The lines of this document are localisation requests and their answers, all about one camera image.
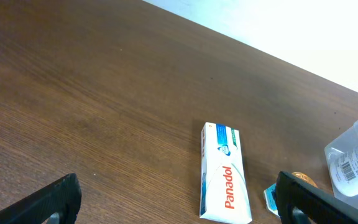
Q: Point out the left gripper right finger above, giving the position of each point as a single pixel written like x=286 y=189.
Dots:
x=299 y=202

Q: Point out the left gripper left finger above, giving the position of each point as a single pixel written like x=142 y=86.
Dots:
x=58 y=202

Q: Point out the white Panadol box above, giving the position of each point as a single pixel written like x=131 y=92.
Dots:
x=224 y=197

